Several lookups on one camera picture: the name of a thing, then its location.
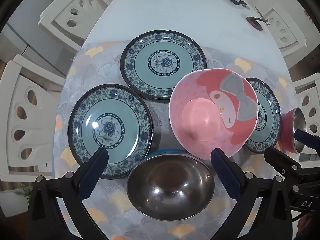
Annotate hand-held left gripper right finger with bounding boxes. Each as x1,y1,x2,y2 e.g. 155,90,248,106
210,148,293,240

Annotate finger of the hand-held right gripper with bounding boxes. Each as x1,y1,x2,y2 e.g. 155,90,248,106
294,129,320,153
264,147,302,178

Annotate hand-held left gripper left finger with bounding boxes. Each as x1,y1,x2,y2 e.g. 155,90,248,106
26,147,109,240

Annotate steel bowl red exterior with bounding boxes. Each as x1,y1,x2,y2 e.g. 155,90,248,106
279,107,307,153

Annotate blue floral ceramic plate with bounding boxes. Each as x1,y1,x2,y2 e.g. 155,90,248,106
67,84,154,180
120,29,207,102
244,77,282,155

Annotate steel bowl blue exterior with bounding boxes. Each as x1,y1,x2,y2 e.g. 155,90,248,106
126,149,215,222

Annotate pink cartoon bowl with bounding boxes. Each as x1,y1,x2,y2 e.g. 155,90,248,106
169,68,259,161

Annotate white dining chair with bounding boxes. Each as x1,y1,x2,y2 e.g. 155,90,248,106
0,54,66,182
38,0,120,53
291,72,320,155
260,8,307,58

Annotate potted green plant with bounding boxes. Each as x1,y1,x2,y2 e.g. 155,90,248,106
14,182,34,203

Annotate fan-patterned table mat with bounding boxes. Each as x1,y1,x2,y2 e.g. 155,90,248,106
52,40,293,240

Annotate black frame stand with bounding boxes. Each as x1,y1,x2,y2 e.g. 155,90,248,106
224,0,247,7

